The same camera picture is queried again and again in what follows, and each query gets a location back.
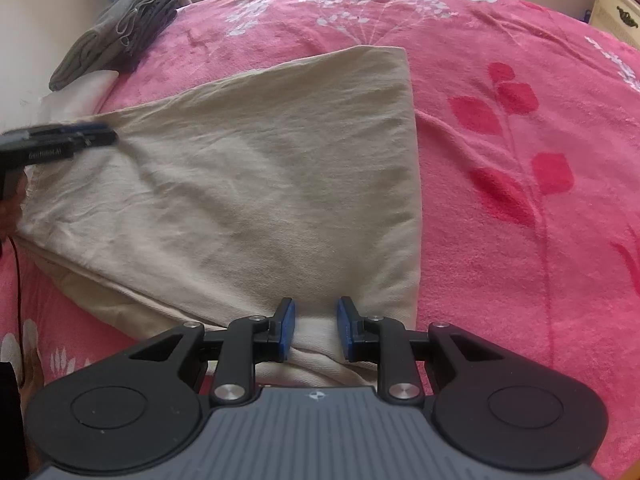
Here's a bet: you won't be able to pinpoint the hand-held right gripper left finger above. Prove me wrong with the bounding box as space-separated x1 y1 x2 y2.
127 296 297 407

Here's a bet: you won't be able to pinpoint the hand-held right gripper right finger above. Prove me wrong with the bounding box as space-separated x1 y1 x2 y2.
336 296 503 403

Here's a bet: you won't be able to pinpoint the dark grey garment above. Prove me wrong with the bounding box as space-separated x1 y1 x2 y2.
112 0 181 68

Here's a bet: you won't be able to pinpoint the beige pants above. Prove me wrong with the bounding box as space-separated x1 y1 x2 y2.
15 45 423 388

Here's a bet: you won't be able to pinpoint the person's left hand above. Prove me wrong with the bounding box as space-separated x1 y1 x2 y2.
0 172 27 241

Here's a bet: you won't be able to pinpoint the white pillow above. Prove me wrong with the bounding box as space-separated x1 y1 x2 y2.
40 69 121 126

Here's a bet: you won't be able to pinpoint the pink floral blanket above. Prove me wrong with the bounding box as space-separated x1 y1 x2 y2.
0 0 640 461

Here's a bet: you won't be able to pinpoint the cream nightstand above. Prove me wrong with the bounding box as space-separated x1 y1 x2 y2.
587 0 640 48

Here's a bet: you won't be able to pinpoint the black cable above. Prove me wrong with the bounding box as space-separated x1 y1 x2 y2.
12 237 26 388

